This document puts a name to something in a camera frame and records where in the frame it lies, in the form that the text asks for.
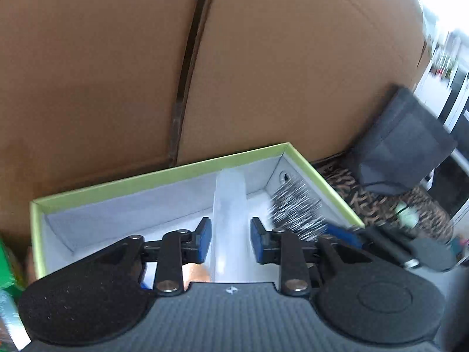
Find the silver packet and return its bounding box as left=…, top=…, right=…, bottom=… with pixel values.
left=0, top=289, right=30, bottom=351

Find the large brown cardboard box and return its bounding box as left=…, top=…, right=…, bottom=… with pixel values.
left=0, top=0, right=434, bottom=236

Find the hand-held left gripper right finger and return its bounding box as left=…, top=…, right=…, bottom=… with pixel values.
left=250, top=217, right=371, bottom=297

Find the orange object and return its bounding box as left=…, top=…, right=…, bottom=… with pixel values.
left=182, top=265, right=212, bottom=284

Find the clear plastic cup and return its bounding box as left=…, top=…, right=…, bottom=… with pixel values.
left=210, top=168, right=252, bottom=284

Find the round bristle hair brush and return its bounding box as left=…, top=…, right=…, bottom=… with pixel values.
left=267, top=178, right=329, bottom=242

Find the white cabinet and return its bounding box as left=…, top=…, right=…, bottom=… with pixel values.
left=413, top=7, right=469, bottom=230

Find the green packet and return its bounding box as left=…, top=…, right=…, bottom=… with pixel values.
left=0, top=240, right=28, bottom=291

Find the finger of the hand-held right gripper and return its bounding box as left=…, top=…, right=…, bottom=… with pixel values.
left=325, top=223, right=416, bottom=268

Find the green-edged cardboard storage box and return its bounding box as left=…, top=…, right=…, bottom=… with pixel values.
left=29, top=142, right=366, bottom=290

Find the dark grey fabric bag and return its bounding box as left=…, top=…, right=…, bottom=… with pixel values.
left=344, top=84, right=459, bottom=196

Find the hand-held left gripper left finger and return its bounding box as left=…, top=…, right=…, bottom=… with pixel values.
left=88, top=217, right=213, bottom=297

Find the pale green crumpled wrapper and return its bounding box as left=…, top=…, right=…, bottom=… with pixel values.
left=395, top=204, right=420, bottom=229

